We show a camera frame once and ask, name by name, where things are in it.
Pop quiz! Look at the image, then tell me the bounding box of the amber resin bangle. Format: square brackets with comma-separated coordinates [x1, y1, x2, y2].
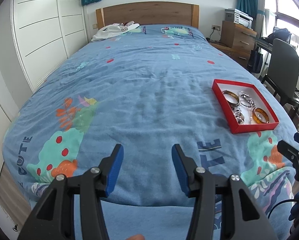
[252, 107, 269, 124]

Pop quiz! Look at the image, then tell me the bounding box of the red white jewelry box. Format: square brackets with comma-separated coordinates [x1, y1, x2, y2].
[212, 79, 279, 134]

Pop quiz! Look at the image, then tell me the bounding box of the dark translucent brown bangle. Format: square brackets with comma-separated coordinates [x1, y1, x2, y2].
[222, 90, 240, 107]

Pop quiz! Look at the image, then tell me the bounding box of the blue white gloved hand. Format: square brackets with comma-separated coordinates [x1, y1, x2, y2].
[288, 188, 299, 222]

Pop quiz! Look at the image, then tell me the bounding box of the dark grey desk chair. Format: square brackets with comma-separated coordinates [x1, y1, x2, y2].
[260, 38, 299, 120]

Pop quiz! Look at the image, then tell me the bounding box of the desk with clutter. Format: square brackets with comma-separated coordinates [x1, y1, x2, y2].
[255, 27, 299, 59]

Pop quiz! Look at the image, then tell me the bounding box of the wooden drawer cabinet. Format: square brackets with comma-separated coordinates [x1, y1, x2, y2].
[210, 21, 257, 69]

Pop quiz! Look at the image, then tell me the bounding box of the grey printer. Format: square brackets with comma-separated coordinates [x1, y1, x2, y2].
[225, 9, 253, 29]

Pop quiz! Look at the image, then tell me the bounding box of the blue patterned bed blanket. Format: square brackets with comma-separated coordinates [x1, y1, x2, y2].
[3, 25, 296, 239]

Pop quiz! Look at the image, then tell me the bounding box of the white clothing pile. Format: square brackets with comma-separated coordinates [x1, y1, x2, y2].
[91, 21, 140, 42]

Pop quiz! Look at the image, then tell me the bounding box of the wooden headboard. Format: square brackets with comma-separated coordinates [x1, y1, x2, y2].
[95, 1, 199, 28]

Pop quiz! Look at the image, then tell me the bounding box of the white wardrobe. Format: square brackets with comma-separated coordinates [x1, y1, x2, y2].
[0, 0, 87, 173]

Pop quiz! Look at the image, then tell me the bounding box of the wall power socket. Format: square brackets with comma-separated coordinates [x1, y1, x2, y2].
[211, 25, 221, 31]

